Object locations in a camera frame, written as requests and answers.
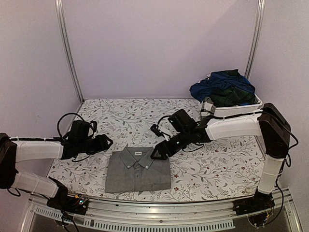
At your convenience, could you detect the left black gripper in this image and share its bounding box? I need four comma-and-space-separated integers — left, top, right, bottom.
77, 134, 113, 155

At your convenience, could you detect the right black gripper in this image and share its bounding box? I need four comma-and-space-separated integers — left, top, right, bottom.
150, 130, 191, 160

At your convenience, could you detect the grey button shirt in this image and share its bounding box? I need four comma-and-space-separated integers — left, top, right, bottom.
105, 146, 171, 193

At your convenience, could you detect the blue garment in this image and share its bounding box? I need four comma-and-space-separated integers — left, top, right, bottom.
189, 69, 255, 102

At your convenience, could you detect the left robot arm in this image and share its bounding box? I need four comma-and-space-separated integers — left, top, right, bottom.
0, 133, 113, 210

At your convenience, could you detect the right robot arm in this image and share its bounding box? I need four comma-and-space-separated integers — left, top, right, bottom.
151, 103, 299, 211

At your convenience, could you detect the white laundry basket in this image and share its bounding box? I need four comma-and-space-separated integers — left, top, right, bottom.
213, 95, 263, 117

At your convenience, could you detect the black white checkered garment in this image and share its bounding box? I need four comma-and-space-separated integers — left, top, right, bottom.
200, 97, 216, 119

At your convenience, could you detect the dark green plaid garment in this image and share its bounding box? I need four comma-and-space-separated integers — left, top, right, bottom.
210, 69, 258, 107

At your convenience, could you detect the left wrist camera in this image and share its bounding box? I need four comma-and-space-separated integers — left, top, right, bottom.
89, 120, 98, 136

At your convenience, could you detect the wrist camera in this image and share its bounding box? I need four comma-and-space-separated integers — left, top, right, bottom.
150, 124, 172, 141
89, 120, 98, 136

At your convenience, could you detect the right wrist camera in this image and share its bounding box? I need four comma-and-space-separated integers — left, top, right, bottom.
150, 124, 172, 141

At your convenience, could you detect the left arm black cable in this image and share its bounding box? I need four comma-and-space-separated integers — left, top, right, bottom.
56, 112, 85, 138

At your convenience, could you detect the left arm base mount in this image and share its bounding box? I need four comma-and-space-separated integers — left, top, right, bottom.
47, 177, 89, 215

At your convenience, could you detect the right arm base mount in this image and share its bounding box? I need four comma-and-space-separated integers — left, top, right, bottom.
232, 191, 275, 216

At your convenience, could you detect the left aluminium corner post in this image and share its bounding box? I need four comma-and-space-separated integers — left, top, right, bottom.
55, 0, 84, 104

